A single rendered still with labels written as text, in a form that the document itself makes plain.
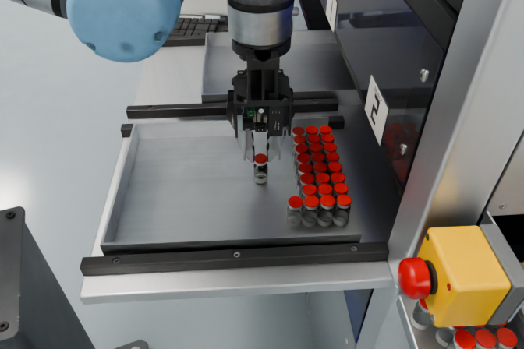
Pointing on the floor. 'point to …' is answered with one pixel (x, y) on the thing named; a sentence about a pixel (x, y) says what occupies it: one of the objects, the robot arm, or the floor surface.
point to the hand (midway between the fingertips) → (260, 151)
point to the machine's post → (461, 131)
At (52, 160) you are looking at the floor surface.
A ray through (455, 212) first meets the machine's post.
